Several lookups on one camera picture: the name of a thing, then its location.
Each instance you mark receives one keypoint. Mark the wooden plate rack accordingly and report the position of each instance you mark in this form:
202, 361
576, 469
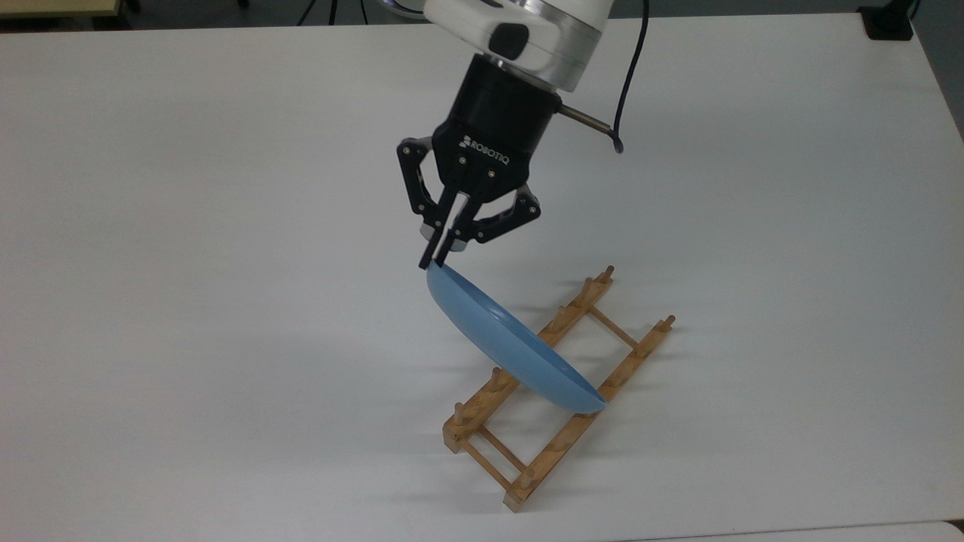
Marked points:
561, 444

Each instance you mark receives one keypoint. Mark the black tripod legs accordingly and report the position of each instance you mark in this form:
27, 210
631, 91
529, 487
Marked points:
333, 9

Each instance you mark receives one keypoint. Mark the blue plastic plate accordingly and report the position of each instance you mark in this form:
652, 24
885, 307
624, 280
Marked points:
508, 342

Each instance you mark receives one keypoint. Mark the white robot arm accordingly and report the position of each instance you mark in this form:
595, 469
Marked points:
542, 30

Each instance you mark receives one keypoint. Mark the black table clamp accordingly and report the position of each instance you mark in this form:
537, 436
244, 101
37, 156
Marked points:
887, 21

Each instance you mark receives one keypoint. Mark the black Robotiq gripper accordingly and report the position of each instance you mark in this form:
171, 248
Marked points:
493, 120

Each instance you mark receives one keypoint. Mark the wooden desk edge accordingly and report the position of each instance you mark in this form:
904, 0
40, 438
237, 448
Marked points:
53, 7

